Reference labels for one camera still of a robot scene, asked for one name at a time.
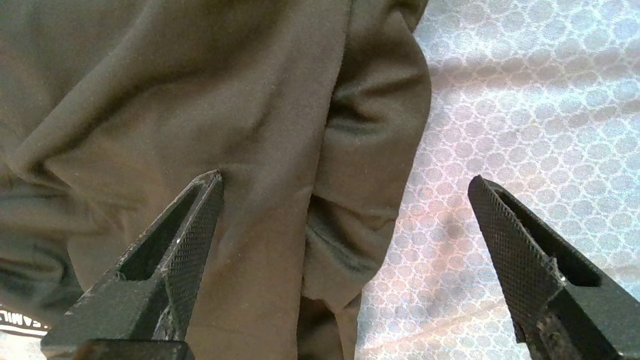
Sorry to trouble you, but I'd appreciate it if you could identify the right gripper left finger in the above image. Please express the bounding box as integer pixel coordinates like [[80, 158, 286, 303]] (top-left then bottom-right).
[[40, 169, 225, 360]]

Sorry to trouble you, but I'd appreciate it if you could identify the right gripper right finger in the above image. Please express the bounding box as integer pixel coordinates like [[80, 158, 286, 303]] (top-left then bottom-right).
[[467, 175, 640, 360]]

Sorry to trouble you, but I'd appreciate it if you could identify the blue bed sheet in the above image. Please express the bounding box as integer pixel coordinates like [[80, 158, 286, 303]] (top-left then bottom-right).
[[0, 0, 640, 360]]

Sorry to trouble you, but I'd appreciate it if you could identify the black moon print T-shirt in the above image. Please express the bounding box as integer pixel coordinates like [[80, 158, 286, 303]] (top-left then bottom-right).
[[0, 0, 433, 360]]

